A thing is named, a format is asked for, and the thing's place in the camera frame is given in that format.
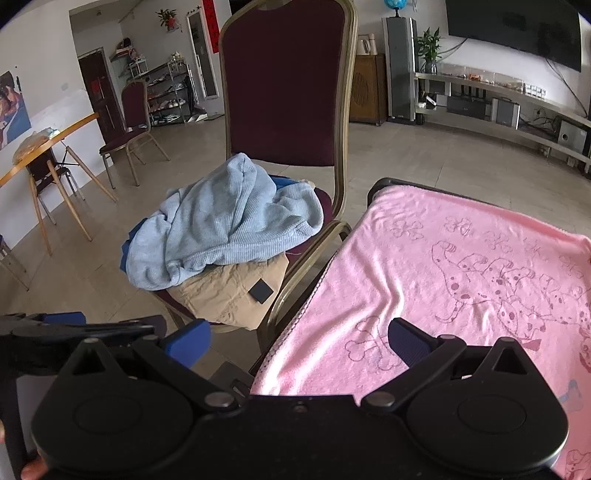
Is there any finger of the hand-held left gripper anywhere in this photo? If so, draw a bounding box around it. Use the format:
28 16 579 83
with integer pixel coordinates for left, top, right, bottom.
9 316 168 361
0 312 88 330

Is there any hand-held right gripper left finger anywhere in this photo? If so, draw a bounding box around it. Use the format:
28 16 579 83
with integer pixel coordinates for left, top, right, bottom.
55 319 241 414

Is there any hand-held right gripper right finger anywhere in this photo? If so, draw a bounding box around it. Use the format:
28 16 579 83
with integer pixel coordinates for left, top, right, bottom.
360 318 543 414

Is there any light blue and blue sweater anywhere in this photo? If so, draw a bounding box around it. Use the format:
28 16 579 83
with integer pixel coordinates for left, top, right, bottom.
121 153 325 291

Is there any person's left hand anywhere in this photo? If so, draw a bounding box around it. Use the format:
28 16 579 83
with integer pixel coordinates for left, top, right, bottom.
21 456 49 480

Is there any beige garment with black patch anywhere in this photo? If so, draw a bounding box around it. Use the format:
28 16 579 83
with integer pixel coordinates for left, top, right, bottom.
168 254 291 332

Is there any pink printed blanket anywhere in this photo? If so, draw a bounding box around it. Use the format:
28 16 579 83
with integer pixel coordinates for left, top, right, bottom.
252 185 591 478

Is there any dark chair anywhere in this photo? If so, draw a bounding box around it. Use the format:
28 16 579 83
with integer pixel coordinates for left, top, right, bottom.
25 148 86 227

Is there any plastic bag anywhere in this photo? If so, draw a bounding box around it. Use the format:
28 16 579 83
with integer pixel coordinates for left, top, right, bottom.
13 131 52 163

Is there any wooden table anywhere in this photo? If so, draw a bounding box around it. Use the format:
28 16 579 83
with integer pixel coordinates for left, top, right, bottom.
0 112 118 257

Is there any brown door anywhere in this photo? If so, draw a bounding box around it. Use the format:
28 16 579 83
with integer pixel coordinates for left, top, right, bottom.
78 48 123 144

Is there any maroon banquet chair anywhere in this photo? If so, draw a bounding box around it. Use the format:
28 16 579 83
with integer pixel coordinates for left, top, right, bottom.
152 0 360 367
99 79 171 188

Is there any metal shoe rack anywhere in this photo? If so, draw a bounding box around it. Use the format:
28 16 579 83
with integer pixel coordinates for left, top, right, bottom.
139 60 192 126

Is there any black router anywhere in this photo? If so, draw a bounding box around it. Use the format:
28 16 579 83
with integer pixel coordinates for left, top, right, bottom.
448 90 490 116

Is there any grey television stand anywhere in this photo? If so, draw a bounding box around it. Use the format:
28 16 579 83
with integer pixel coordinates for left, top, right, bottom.
413 71 591 174

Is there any small grey speaker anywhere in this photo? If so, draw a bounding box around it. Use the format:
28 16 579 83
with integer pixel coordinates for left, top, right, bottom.
490 97 522 127

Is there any wooden cabinet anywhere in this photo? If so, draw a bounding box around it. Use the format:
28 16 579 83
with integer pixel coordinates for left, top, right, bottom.
348 53 387 126

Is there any grey subwoofer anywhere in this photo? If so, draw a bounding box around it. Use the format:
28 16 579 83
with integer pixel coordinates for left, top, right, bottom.
556 117 589 158

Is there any grey tower speaker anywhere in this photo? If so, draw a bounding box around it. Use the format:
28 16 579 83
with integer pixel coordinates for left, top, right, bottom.
382 17 420 124

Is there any standing mirror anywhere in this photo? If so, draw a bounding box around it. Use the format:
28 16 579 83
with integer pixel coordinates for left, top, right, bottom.
185 10 219 100

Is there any green potted plant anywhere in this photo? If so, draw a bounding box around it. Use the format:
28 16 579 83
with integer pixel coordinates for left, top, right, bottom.
416 28 441 75

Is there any red banner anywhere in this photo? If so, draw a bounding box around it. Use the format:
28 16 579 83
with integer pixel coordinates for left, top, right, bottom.
202 0 218 56

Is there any black television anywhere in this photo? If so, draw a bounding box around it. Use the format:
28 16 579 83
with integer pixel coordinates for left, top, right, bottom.
445 0 583 72

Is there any wall poster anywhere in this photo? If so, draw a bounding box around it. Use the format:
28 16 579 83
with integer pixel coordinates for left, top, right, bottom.
0 70 32 151

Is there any hanging wall plant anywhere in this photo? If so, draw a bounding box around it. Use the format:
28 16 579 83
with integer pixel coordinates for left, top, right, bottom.
156 8 183 32

